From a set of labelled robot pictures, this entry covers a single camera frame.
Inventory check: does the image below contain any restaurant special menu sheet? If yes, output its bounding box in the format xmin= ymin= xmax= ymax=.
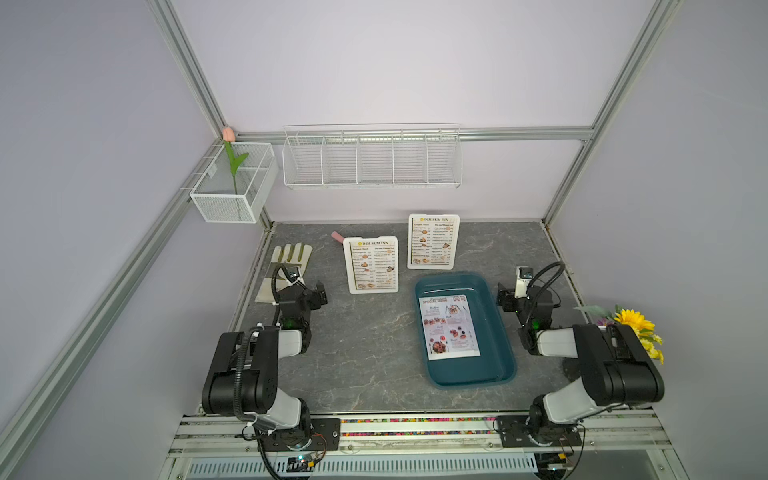
xmin=418 ymin=295 xmax=481 ymax=361

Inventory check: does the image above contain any white menu holder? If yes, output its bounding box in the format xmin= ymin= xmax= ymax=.
xmin=406 ymin=213 xmax=461 ymax=271
xmin=342 ymin=235 xmax=400 ymax=296

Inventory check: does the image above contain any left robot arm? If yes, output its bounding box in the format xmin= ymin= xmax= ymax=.
xmin=201 ymin=281 xmax=328 ymax=450

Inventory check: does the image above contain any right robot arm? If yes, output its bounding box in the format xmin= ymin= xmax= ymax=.
xmin=496 ymin=285 xmax=665 ymax=446

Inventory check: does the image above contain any rear Dim Sum menu sheet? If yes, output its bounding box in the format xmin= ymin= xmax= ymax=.
xmin=411 ymin=218 xmax=455 ymax=266

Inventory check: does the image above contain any white green work glove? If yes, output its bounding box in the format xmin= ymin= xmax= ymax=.
xmin=254 ymin=242 xmax=314 ymax=304

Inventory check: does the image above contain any teal plastic tray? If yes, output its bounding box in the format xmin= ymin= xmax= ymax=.
xmin=414 ymin=272 xmax=517 ymax=389

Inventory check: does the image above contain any yellow artificial flower bouquet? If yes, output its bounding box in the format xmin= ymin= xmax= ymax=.
xmin=575 ymin=305 xmax=665 ymax=365

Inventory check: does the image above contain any pink artificial tulip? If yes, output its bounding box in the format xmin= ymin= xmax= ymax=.
xmin=222 ymin=126 xmax=249 ymax=195

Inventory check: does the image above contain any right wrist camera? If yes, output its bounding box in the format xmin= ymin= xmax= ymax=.
xmin=514 ymin=266 xmax=534 ymax=298

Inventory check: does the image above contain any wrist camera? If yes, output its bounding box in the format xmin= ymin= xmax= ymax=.
xmin=280 ymin=264 xmax=301 ymax=284
xmin=514 ymin=266 xmax=534 ymax=298

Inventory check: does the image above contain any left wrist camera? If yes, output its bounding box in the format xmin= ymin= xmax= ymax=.
xmin=280 ymin=264 xmax=301 ymax=284

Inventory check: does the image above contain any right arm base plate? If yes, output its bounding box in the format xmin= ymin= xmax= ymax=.
xmin=493 ymin=414 xmax=582 ymax=448

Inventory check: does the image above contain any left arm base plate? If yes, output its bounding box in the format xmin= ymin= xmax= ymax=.
xmin=262 ymin=417 xmax=341 ymax=453

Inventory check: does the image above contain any white mesh wall basket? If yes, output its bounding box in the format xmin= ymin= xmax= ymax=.
xmin=190 ymin=142 xmax=279 ymax=224

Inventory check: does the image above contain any white wire wall rack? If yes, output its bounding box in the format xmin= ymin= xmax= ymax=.
xmin=282 ymin=123 xmax=463 ymax=189

